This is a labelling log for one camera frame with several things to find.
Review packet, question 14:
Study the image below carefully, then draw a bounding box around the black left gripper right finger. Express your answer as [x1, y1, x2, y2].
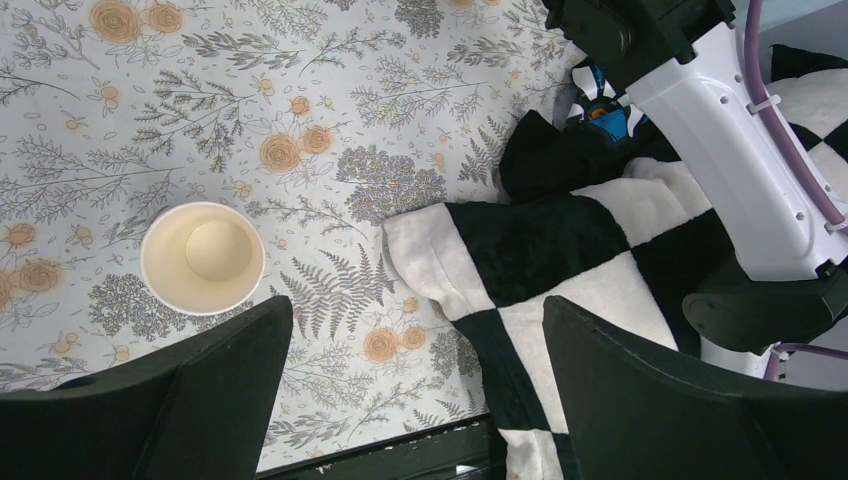
[542, 295, 796, 480]

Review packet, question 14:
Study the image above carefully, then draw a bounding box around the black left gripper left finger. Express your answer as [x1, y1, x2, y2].
[39, 296, 293, 479]

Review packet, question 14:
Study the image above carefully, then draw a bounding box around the single white paper cup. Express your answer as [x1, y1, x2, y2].
[139, 201, 265, 316]

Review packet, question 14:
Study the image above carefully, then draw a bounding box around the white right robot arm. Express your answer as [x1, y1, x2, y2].
[545, 1, 847, 380]

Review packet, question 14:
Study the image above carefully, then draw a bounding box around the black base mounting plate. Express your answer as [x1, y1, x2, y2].
[255, 414, 506, 479]

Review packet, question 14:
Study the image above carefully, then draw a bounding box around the black white checkered pillow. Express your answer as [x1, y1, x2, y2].
[383, 69, 847, 479]

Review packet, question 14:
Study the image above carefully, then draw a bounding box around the blue white patterned object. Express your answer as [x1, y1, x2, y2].
[566, 59, 648, 142]

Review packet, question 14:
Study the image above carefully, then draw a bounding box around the floral patterned table mat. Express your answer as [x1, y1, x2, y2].
[1, 1, 582, 470]

